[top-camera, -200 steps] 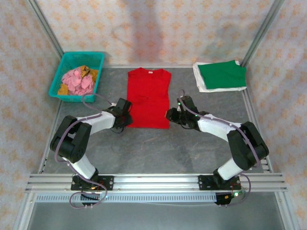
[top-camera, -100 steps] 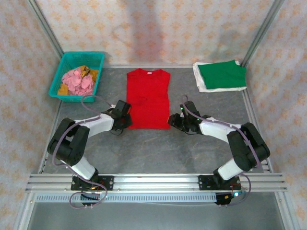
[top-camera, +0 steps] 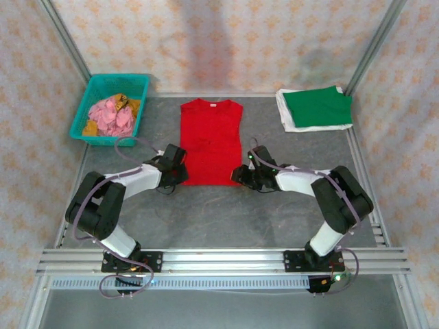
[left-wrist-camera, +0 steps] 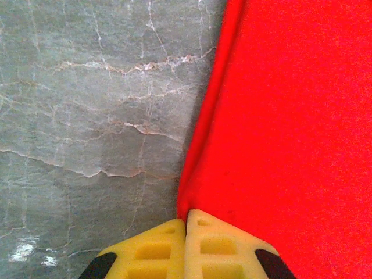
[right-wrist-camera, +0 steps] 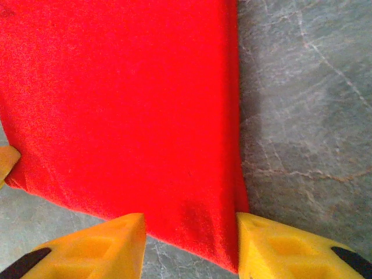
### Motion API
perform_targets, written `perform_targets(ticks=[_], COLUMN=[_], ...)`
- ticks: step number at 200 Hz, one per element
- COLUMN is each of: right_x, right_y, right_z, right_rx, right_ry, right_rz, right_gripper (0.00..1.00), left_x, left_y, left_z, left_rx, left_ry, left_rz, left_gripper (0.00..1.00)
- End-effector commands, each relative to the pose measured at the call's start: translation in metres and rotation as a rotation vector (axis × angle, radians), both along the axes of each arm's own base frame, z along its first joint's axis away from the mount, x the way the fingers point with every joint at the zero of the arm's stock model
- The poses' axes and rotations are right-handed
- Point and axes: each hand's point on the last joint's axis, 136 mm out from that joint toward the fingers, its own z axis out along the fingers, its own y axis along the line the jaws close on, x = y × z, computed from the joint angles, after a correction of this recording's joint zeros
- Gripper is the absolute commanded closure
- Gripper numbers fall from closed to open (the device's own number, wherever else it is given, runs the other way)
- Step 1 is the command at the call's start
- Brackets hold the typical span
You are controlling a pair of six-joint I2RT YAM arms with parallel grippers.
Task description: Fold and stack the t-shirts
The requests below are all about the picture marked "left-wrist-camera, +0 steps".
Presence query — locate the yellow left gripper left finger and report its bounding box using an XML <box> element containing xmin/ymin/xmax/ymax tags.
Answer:
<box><xmin>78</xmin><ymin>217</ymin><xmax>187</xmax><ymax>279</ymax></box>

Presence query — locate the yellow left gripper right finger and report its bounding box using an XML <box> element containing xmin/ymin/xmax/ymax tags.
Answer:
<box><xmin>185</xmin><ymin>209</ymin><xmax>297</xmax><ymax>279</ymax></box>

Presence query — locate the red t-shirt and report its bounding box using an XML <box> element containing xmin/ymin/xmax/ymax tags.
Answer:
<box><xmin>176</xmin><ymin>0</ymin><xmax>372</xmax><ymax>279</ymax></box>

